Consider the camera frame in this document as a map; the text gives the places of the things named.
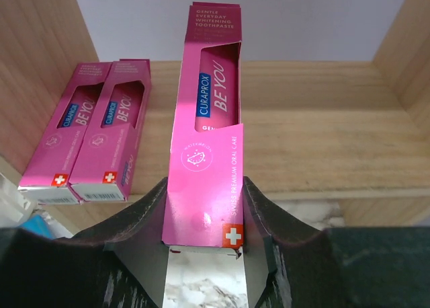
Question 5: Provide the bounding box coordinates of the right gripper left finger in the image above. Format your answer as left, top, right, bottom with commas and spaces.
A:
1, 180, 168, 307

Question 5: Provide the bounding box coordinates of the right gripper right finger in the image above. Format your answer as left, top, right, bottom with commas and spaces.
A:
243, 178, 429, 307

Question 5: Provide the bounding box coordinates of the pink toothpaste box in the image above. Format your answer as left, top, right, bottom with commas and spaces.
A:
162, 2, 245, 256
18, 62, 112, 205
69, 59, 151, 202

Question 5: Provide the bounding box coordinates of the wooden two-tier shelf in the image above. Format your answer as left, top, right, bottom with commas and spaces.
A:
1, 0, 429, 226

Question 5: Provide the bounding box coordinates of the blue green toothpaste box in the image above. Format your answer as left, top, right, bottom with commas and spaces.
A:
19, 210, 74, 239

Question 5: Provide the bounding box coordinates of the white plastic basket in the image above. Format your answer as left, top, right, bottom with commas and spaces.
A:
0, 174, 35, 228

